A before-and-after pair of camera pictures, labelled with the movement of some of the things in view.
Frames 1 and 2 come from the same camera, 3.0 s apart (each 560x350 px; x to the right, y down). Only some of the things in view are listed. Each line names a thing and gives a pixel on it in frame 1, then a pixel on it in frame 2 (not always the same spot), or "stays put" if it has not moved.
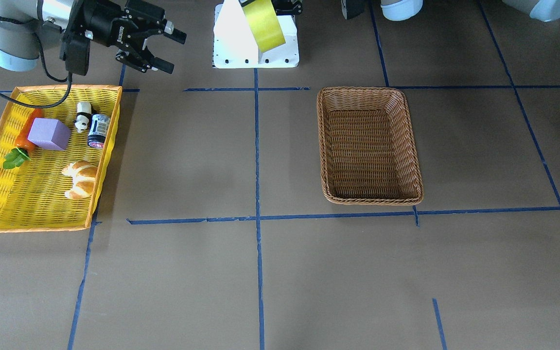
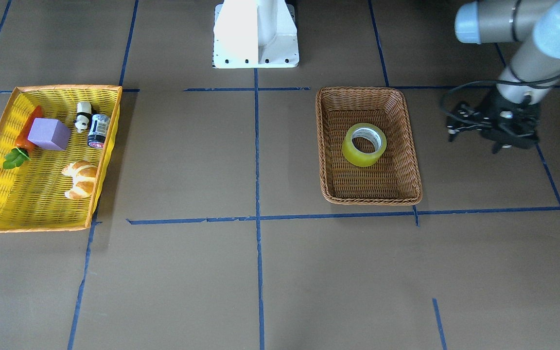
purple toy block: x=49 y=133 stays put
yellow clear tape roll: x=265 y=25 -> x=372 y=132
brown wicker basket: x=368 y=151 stays put
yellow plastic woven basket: x=45 y=167 stays put
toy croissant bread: x=83 y=174 stays put
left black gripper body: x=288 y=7 -> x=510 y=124
